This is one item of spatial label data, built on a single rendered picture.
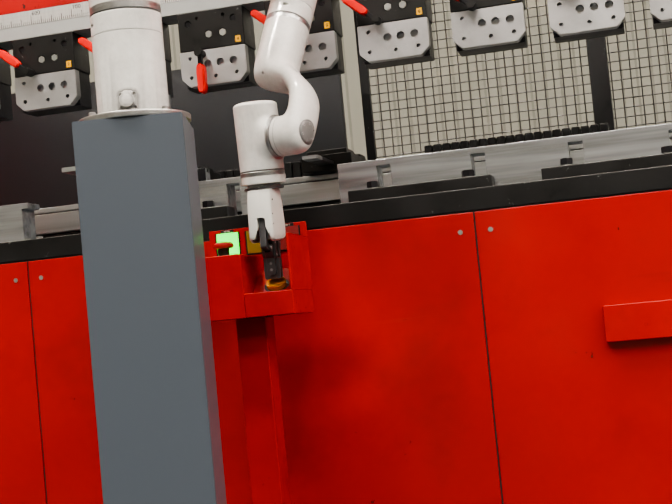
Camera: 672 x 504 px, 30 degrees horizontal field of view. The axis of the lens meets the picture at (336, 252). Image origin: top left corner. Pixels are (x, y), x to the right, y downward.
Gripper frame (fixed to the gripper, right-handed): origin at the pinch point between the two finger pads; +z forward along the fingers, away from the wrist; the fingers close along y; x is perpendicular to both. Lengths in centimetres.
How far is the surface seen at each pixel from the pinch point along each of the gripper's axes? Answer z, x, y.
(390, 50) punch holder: -42, 22, -32
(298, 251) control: -2.6, 4.9, -1.6
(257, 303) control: 6.0, -2.1, 6.4
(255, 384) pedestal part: 21.4, -5.3, 2.7
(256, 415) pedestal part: 27.2, -5.7, 3.2
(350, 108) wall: -55, -44, -335
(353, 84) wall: -66, -42, -337
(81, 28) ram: -56, -47, -36
